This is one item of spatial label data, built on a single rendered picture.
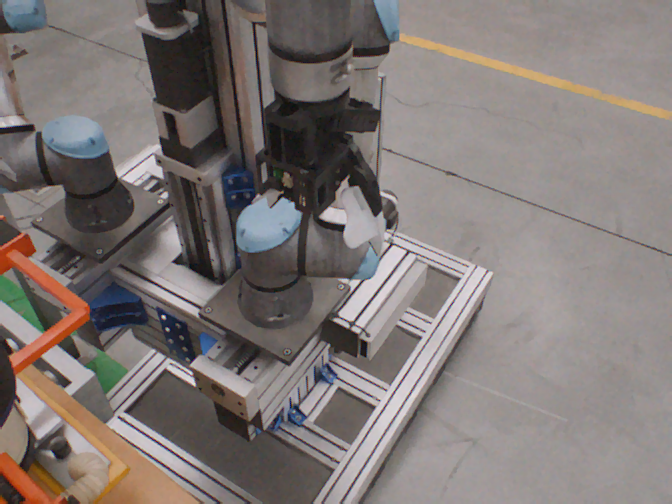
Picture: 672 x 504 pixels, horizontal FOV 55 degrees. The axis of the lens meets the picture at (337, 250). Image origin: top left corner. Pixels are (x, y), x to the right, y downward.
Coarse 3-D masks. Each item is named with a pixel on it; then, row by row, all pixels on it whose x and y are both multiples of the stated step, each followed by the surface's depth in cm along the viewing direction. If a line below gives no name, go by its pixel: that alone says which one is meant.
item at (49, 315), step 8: (0, 200) 188; (0, 208) 190; (8, 208) 192; (8, 216) 193; (16, 224) 197; (32, 256) 207; (16, 272) 208; (24, 280) 209; (24, 288) 214; (32, 296) 214; (32, 304) 220; (40, 304) 218; (48, 304) 221; (40, 312) 220; (48, 312) 223; (56, 312) 226; (40, 320) 227; (48, 320) 224; (56, 320) 227; (48, 328) 227; (64, 344) 236; (72, 344) 239; (72, 352) 241
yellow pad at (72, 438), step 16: (32, 384) 113; (48, 400) 111; (64, 416) 109; (64, 432) 106; (80, 432) 107; (48, 448) 104; (64, 448) 102; (80, 448) 104; (96, 448) 105; (32, 464) 103; (48, 464) 102; (64, 464) 102; (112, 464) 103; (48, 480) 101; (64, 480) 100; (112, 480) 101
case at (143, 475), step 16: (16, 352) 133; (32, 368) 131; (48, 384) 128; (64, 400) 126; (80, 416) 123; (96, 416) 123; (96, 432) 121; (112, 432) 121; (112, 448) 119; (128, 448) 119; (128, 464) 117; (144, 464) 117; (128, 480) 114; (144, 480) 114; (160, 480) 114; (112, 496) 112; (128, 496) 112; (144, 496) 112; (160, 496) 112; (176, 496) 112; (192, 496) 113
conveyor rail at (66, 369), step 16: (0, 304) 188; (0, 320) 183; (16, 320) 183; (16, 336) 180; (32, 336) 180; (48, 352) 176; (64, 352) 176; (48, 368) 178; (64, 368) 172; (80, 368) 172; (64, 384) 177
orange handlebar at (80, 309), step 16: (16, 256) 118; (32, 272) 115; (48, 288) 113; (64, 288) 112; (64, 304) 112; (80, 304) 110; (64, 320) 108; (80, 320) 108; (48, 336) 105; (64, 336) 107; (32, 352) 103; (16, 368) 102; (0, 464) 90; (16, 464) 91; (16, 480) 89; (32, 480) 89; (0, 496) 88; (32, 496) 87; (48, 496) 87
